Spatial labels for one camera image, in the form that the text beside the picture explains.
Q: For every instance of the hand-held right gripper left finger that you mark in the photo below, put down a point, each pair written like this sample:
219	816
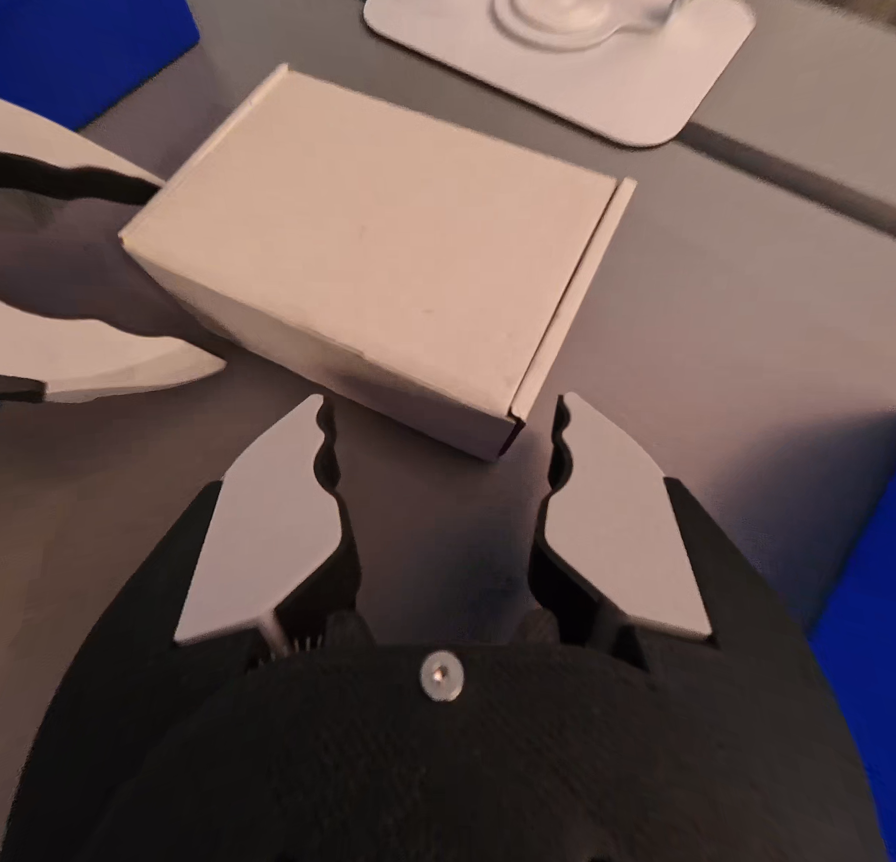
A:
266	526

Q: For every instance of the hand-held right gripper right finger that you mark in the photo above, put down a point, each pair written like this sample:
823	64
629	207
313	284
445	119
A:
616	540

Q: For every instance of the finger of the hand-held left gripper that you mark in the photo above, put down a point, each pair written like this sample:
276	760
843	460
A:
49	137
91	365

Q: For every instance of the blue plastic bin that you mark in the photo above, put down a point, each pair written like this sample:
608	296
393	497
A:
84	36
868	666

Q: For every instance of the white cardboard mailer box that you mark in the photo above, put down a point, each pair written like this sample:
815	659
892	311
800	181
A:
378	246

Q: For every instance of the white stand base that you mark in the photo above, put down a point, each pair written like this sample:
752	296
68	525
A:
630	92

